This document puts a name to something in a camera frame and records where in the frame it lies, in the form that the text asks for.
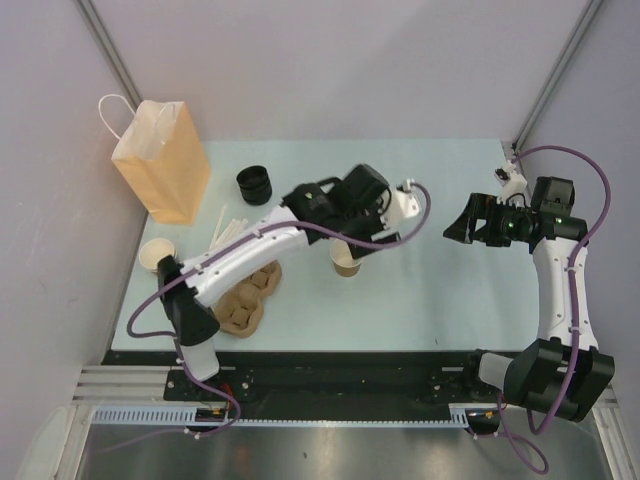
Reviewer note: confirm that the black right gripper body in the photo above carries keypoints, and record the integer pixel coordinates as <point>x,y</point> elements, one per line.
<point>504,224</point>

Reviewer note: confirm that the left aluminium frame post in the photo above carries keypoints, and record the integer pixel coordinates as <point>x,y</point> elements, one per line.
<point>107,47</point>

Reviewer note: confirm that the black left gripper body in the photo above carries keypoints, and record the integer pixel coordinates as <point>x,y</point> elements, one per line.
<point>363,230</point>

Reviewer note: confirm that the brown pulp cup carrier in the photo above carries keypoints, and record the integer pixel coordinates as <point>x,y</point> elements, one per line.
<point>240,310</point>

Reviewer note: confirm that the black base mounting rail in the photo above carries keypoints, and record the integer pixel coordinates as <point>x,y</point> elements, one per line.
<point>340,386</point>

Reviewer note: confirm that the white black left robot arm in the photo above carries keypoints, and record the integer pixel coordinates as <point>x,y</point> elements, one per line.
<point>355,206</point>

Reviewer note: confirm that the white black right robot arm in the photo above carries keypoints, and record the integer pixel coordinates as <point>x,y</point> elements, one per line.
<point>563,371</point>

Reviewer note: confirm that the right aluminium frame post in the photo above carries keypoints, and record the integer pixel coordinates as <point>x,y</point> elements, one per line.
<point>576,38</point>

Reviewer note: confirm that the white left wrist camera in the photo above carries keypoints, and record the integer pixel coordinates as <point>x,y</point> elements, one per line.
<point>399,203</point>

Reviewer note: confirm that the aluminium frame post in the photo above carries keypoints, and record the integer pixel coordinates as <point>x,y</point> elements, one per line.
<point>576,38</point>
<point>107,47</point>

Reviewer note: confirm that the stack of black cup lids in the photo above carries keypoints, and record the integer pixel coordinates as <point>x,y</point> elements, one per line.
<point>254,184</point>

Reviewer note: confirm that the brown paper bag white handles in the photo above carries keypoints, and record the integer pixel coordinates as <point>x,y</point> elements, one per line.
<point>162,158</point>

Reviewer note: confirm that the brown paper coffee cup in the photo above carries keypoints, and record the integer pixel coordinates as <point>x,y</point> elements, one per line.
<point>343,262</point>

